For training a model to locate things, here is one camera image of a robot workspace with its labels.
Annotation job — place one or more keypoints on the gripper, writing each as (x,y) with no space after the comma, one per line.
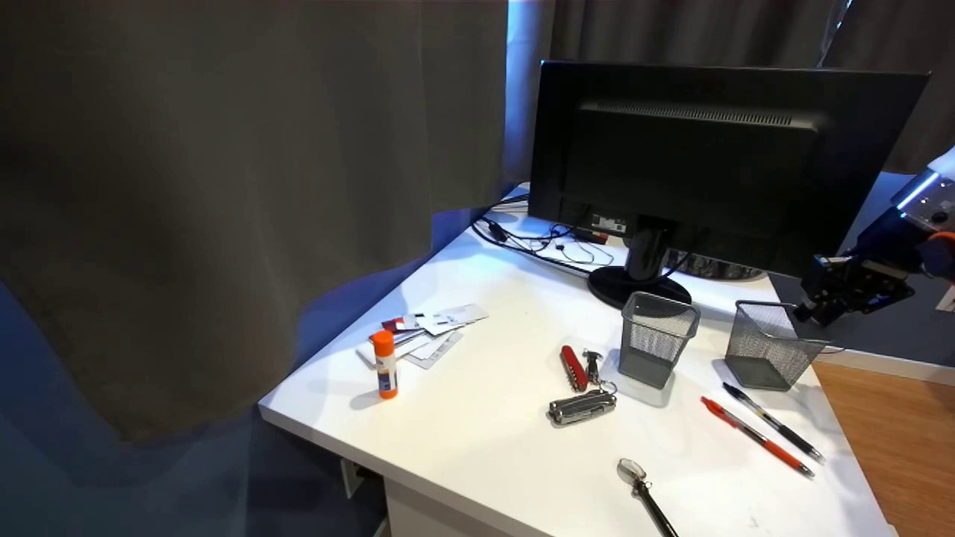
(858,280)

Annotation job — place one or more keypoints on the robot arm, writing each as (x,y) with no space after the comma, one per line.
(930,201)

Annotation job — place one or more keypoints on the wide mesh pen holder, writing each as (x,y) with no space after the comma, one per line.
(768,350)

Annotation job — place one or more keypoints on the black pen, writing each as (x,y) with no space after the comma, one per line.
(776,424)

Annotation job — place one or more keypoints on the red pen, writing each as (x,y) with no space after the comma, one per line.
(757,437)

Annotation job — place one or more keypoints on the tall mesh pen holder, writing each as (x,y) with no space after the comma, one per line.
(656,339)

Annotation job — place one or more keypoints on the black computer monitor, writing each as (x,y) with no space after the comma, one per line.
(716,171)

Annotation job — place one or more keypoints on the small metal key tool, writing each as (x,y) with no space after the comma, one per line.
(593,365)

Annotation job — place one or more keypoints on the red pocket knife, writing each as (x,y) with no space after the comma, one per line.
(574,368)

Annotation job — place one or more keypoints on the silver multi-tool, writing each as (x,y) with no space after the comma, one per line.
(582,407)

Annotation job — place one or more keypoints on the heap of cards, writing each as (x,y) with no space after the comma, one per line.
(436,328)

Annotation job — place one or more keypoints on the orange cap glue stick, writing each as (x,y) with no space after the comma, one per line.
(386,369)

